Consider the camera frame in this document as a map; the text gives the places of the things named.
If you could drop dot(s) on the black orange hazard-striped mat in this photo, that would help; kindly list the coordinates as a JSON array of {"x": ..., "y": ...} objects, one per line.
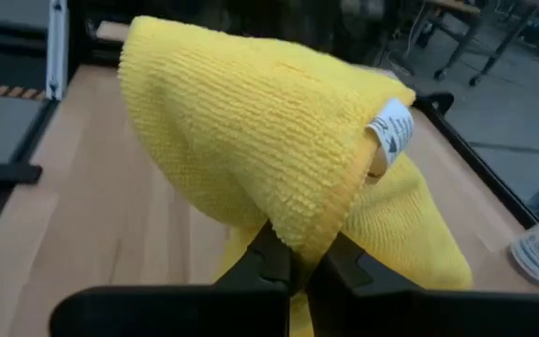
[{"x": 7, "y": 90}]

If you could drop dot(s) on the silver aluminium profile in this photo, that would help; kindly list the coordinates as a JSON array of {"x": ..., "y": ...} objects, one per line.
[{"x": 57, "y": 47}]

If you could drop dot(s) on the wooden desk on casters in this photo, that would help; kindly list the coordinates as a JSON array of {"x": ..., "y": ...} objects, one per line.
[{"x": 456, "y": 6}]

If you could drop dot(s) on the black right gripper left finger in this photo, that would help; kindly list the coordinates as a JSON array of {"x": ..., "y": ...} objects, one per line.
[{"x": 171, "y": 311}]

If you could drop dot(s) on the yellow microfiber towel white label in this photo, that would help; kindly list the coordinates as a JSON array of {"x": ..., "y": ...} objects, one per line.
[{"x": 251, "y": 117}]

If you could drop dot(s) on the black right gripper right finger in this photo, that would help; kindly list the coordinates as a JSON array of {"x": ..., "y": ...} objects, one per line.
[{"x": 438, "y": 313}]

